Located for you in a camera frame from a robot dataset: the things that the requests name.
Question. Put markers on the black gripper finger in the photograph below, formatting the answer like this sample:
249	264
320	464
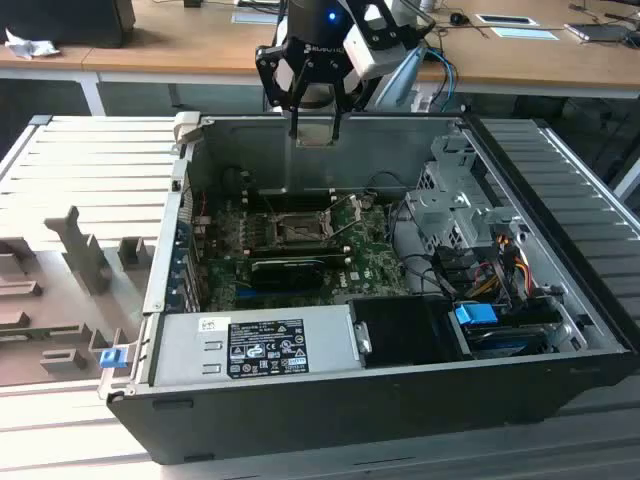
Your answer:
270	75
345	95

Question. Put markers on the silver CPU plate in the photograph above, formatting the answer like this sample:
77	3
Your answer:
315	135

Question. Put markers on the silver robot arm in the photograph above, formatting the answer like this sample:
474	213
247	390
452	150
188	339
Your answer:
400	80

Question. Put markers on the black RAM slot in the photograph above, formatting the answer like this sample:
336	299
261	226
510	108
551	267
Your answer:
300	249
300	200

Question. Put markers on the CPU socket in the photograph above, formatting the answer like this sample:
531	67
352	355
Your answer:
300	231

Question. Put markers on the pale desk hatch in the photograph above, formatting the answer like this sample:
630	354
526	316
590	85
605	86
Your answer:
252	17

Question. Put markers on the wooden desk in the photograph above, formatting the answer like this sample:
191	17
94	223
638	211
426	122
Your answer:
200	45

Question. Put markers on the beige case latch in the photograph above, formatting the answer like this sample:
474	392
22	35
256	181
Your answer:
186	127

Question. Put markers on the silver coin battery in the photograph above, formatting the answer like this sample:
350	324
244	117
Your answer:
368	201

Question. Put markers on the metal drive cage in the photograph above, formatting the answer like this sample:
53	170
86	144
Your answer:
440	210

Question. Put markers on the green motherboard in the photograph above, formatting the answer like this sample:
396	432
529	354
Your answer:
370	260

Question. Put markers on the white framed desk hatch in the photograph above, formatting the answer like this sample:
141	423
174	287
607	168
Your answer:
506	19

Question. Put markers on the black graphics card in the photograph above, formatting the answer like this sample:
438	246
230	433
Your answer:
285	274

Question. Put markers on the pale blue desk panel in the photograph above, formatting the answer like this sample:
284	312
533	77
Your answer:
525	34

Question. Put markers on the black box on desk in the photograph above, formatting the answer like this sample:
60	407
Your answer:
65	20

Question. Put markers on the crumpled white paper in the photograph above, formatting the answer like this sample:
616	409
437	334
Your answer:
30	46

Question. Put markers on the hard disk in blue carrier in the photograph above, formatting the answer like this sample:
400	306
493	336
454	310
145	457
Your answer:
475	315

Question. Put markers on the silver power supply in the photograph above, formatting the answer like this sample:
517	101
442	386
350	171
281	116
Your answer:
180	345

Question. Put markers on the blue plastic latch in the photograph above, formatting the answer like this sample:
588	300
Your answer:
112	358

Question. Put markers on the black PC case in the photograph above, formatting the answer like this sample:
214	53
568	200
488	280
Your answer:
350	420

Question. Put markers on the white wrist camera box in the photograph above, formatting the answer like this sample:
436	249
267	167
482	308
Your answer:
372	52

